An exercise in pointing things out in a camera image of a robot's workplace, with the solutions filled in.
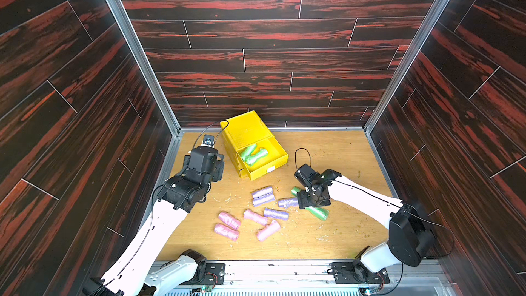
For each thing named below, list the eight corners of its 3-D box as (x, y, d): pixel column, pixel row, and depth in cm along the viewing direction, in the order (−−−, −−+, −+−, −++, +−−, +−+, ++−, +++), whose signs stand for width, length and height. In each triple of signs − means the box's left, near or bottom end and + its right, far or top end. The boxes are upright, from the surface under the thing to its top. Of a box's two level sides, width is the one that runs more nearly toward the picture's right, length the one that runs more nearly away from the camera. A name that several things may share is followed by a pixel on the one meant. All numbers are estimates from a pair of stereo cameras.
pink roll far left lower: (214, 232, 86) (212, 229, 83) (217, 225, 87) (216, 222, 85) (237, 241, 83) (236, 239, 80) (240, 234, 85) (240, 231, 82)
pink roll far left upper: (217, 219, 88) (216, 216, 86) (222, 212, 90) (221, 209, 88) (237, 231, 85) (236, 229, 83) (242, 224, 87) (241, 221, 85)
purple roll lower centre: (262, 216, 89) (262, 214, 87) (263, 209, 91) (263, 207, 89) (288, 220, 88) (288, 218, 86) (288, 213, 90) (289, 211, 88)
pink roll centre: (243, 216, 89) (242, 214, 87) (246, 210, 91) (246, 208, 89) (265, 227, 86) (265, 225, 84) (268, 220, 88) (268, 218, 86)
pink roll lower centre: (260, 243, 83) (260, 241, 81) (255, 234, 85) (255, 232, 83) (280, 228, 86) (280, 226, 85) (275, 220, 89) (275, 218, 87)
